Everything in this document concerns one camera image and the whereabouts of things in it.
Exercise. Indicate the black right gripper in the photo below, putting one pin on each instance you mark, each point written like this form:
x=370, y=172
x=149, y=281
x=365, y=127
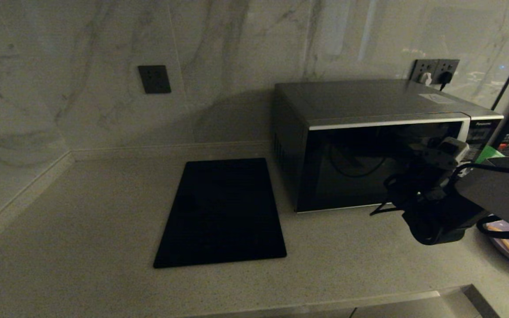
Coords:
x=435, y=207

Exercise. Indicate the black silver microwave oven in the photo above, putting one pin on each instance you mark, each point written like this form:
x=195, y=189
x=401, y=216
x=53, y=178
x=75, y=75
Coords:
x=360, y=98

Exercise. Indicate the green cutting board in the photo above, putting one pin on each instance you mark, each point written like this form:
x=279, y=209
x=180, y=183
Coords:
x=488, y=154

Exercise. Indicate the black power plug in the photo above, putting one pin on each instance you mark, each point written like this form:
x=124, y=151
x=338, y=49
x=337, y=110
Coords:
x=445, y=78

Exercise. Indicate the white power plug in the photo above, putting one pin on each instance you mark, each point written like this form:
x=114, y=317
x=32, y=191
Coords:
x=425, y=79

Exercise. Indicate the orange french fry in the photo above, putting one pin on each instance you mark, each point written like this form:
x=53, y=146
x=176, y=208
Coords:
x=508, y=246
x=494, y=229

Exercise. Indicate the black induction cooktop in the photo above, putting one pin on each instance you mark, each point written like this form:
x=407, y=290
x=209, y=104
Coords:
x=223, y=212

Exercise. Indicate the dark wall socket with plug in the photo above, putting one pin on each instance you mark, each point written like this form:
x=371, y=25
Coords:
x=450, y=65
x=420, y=65

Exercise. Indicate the dark single wall socket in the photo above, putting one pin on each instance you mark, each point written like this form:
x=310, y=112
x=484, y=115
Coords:
x=154, y=79

